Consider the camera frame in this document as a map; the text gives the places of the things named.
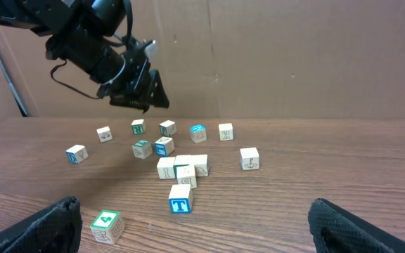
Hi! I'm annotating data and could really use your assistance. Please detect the plain wooden block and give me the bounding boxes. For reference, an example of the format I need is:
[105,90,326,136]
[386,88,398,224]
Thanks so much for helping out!
[191,155,209,177]

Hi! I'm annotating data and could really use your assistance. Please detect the green number seven block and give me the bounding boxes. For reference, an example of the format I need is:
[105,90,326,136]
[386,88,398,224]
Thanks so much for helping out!
[132,140,153,159]

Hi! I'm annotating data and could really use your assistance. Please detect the wooden block blue side left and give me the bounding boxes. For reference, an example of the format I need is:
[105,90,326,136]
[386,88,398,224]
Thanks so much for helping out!
[65,144,89,164]

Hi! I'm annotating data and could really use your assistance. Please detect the wooden block M drawing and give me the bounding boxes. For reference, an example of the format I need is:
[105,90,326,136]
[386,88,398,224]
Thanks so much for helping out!
[174,155,193,167]

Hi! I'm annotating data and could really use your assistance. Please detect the wooden block animal drawing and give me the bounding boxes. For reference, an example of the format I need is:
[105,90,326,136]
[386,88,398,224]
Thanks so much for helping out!
[157,157,176,180]

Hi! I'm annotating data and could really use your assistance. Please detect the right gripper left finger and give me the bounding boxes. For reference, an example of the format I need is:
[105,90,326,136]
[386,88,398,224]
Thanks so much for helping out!
[0,196,83,253]

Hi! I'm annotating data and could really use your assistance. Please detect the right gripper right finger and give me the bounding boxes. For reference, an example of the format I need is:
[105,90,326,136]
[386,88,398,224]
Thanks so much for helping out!
[308,198,405,253]

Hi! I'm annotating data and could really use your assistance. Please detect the leaf block blue side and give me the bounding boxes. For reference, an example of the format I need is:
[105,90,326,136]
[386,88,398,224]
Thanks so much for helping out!
[154,137,174,157]

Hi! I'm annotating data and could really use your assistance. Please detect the wooden block blue edge centre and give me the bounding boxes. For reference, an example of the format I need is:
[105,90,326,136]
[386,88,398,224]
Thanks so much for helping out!
[176,164,197,189]

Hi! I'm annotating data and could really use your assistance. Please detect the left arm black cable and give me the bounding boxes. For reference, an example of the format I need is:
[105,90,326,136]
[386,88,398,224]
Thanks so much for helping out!
[49,59,101,100]

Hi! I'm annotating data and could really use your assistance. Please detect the wooden block green side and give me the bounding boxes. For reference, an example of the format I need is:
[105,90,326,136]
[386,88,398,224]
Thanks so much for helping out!
[131,119,146,135]

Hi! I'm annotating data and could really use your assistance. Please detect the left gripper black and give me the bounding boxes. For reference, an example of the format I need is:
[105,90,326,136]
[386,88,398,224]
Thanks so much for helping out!
[96,40,169,111]

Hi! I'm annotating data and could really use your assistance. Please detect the green number four block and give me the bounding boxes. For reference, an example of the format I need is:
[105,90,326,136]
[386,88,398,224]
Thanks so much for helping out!
[90,209,124,245]

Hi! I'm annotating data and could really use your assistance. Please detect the wooden block teal side top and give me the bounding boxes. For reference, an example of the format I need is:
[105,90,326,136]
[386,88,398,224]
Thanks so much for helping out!
[160,120,177,137]

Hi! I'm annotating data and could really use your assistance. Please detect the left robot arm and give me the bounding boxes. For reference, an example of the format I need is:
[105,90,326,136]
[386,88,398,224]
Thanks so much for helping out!
[0,0,169,112]

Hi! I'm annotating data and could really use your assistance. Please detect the wooden block blue T side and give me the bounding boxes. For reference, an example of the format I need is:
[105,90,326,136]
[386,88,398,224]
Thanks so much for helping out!
[169,184,193,214]

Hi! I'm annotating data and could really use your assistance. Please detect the blue top wooden block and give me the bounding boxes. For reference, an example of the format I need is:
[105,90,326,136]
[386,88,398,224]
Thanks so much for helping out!
[190,124,207,143]

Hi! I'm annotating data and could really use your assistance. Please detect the wooden block far left upper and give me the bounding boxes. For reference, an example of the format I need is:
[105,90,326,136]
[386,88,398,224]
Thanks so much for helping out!
[96,126,113,143]

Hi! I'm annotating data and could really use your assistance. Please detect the wooden block top right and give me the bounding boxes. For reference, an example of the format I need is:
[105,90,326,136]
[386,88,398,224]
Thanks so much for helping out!
[219,123,234,141]

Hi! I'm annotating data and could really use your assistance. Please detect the wooden block umbrella right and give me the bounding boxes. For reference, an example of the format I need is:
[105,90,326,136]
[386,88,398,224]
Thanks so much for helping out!
[240,148,259,170]

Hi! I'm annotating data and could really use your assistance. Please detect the cardboard backdrop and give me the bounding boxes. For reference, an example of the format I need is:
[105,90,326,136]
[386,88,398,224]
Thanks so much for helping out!
[0,0,405,121]

